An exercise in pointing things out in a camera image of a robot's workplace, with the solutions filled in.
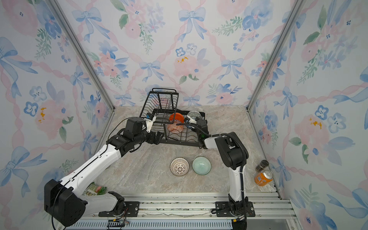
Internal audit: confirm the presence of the green patterned ceramic bowl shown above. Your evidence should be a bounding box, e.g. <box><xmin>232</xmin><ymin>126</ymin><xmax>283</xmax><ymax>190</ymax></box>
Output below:
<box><xmin>187</xmin><ymin>110</ymin><xmax>202</xmax><ymax>119</ymax></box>

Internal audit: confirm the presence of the red patterned ceramic bowl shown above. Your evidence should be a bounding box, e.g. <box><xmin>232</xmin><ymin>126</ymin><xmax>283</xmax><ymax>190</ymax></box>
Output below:
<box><xmin>167</xmin><ymin>120</ymin><xmax>184</xmax><ymax>134</ymax></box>

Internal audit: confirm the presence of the orange plastic bowl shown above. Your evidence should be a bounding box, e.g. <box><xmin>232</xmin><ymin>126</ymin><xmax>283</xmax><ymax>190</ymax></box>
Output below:
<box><xmin>169</xmin><ymin>113</ymin><xmax>185</xmax><ymax>123</ymax></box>

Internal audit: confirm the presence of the mint green ceramic bowl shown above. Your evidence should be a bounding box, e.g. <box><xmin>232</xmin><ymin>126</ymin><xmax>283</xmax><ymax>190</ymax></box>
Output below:
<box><xmin>192</xmin><ymin>157</ymin><xmax>211</xmax><ymax>175</ymax></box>

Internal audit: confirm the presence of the brown lattice ceramic bowl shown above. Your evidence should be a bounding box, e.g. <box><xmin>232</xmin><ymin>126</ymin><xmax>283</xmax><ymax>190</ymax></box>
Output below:
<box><xmin>170</xmin><ymin>158</ymin><xmax>190</xmax><ymax>176</ymax></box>

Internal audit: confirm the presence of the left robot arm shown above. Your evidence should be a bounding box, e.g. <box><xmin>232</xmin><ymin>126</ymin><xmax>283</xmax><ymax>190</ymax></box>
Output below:
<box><xmin>44</xmin><ymin>131</ymin><xmax>164</xmax><ymax>227</ymax></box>

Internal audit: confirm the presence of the orange can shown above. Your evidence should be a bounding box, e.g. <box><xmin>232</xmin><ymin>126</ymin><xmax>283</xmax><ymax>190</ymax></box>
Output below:
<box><xmin>255</xmin><ymin>170</ymin><xmax>274</xmax><ymax>186</ymax></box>

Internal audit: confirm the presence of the green snack packet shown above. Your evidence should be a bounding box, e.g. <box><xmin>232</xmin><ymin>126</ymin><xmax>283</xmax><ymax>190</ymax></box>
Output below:
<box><xmin>83</xmin><ymin>182</ymin><xmax>107</xmax><ymax>196</ymax></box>

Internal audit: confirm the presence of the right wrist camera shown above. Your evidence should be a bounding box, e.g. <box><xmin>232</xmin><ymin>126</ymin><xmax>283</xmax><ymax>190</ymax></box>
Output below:
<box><xmin>184</xmin><ymin>116</ymin><xmax>196</xmax><ymax>124</ymax></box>

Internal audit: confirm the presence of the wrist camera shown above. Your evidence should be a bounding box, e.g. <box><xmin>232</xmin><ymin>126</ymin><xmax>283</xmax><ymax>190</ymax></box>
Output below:
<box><xmin>143</xmin><ymin>113</ymin><xmax>156</xmax><ymax>133</ymax></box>
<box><xmin>184</xmin><ymin>116</ymin><xmax>196</xmax><ymax>124</ymax></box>

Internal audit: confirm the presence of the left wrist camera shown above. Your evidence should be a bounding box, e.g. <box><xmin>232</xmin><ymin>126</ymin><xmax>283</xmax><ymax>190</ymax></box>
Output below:
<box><xmin>143</xmin><ymin>113</ymin><xmax>156</xmax><ymax>133</ymax></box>

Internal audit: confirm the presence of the black wire dish rack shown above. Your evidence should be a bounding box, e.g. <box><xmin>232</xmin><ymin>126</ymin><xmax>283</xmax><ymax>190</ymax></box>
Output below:
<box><xmin>140</xmin><ymin>88</ymin><xmax>205</xmax><ymax>148</ymax></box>

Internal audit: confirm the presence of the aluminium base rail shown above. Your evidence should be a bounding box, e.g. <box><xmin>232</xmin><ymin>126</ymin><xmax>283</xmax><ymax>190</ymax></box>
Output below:
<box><xmin>69</xmin><ymin>192</ymin><xmax>301</xmax><ymax>230</ymax></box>

